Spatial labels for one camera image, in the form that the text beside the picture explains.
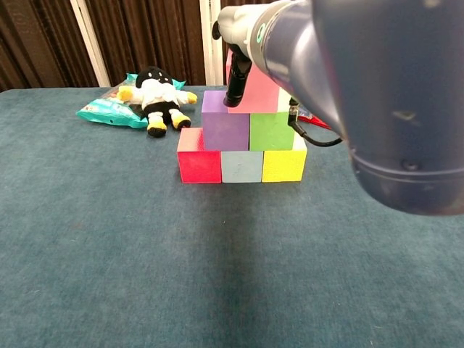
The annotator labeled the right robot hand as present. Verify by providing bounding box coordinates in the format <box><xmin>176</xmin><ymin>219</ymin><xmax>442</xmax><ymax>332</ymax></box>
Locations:
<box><xmin>212</xmin><ymin>5</ymin><xmax>262</xmax><ymax>109</ymax></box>

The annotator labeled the pink foam cube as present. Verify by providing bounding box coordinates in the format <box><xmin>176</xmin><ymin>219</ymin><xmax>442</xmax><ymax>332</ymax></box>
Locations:
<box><xmin>225</xmin><ymin>49</ymin><xmax>282</xmax><ymax>115</ymax></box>

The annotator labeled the purple foam cube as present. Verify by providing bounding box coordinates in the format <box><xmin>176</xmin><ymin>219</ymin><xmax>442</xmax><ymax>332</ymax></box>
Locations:
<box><xmin>201</xmin><ymin>90</ymin><xmax>251</xmax><ymax>152</ymax></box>

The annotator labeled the green foam cube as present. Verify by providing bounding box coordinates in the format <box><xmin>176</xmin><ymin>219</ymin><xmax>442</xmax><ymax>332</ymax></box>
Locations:
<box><xmin>249</xmin><ymin>88</ymin><xmax>299</xmax><ymax>152</ymax></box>

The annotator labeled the light blue foam cube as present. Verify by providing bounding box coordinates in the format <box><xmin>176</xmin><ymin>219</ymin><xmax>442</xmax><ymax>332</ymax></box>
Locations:
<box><xmin>220</xmin><ymin>149</ymin><xmax>264</xmax><ymax>183</ymax></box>

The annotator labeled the red foam cube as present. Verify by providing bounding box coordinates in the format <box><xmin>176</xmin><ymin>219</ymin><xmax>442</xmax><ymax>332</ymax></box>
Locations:
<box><xmin>177</xmin><ymin>127</ymin><xmax>223</xmax><ymax>184</ymax></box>

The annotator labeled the yellow foam cube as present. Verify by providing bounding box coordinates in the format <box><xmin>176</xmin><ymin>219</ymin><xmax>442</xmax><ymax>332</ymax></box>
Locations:
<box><xmin>261</xmin><ymin>132</ymin><xmax>308</xmax><ymax>183</ymax></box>

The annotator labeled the black white plush doll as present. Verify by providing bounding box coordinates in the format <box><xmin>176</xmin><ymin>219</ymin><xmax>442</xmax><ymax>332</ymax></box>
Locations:
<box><xmin>116</xmin><ymin>65</ymin><xmax>199</xmax><ymax>138</ymax></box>

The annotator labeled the white red book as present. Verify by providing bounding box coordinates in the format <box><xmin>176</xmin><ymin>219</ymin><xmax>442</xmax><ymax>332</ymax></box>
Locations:
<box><xmin>299</xmin><ymin>112</ymin><xmax>333</xmax><ymax>131</ymax></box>

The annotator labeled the dark brown curtain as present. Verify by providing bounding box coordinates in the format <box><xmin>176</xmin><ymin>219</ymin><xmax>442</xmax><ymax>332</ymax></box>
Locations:
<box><xmin>0</xmin><ymin>0</ymin><xmax>283</xmax><ymax>94</ymax></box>

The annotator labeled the teal snack bag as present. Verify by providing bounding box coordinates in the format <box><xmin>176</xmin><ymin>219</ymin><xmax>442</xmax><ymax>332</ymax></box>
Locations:
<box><xmin>75</xmin><ymin>72</ymin><xmax>187</xmax><ymax>130</ymax></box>

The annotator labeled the teal felt table mat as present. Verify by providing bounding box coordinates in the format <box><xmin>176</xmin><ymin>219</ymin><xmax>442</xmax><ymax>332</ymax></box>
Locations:
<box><xmin>0</xmin><ymin>84</ymin><xmax>464</xmax><ymax>348</ymax></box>

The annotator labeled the white frame post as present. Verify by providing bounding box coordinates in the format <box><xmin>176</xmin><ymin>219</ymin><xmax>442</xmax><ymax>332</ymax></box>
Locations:
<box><xmin>199</xmin><ymin>0</ymin><xmax>228</xmax><ymax>86</ymax></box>
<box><xmin>70</xmin><ymin>0</ymin><xmax>112</xmax><ymax>88</ymax></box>

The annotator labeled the thin black cable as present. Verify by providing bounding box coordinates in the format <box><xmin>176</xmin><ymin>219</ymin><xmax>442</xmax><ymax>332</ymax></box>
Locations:
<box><xmin>287</xmin><ymin>101</ymin><xmax>344</xmax><ymax>148</ymax></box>

